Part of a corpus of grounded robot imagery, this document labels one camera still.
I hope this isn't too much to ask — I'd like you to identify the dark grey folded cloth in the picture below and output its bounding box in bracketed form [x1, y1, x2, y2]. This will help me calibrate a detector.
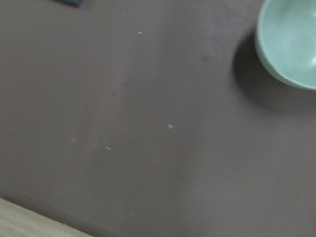
[54, 0, 83, 7]

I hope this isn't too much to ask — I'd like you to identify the mint green bowl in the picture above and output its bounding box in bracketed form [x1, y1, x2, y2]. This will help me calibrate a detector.
[255, 0, 316, 91]

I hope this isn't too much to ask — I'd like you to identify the wooden cutting board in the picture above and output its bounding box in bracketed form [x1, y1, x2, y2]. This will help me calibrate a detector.
[0, 199, 90, 237]

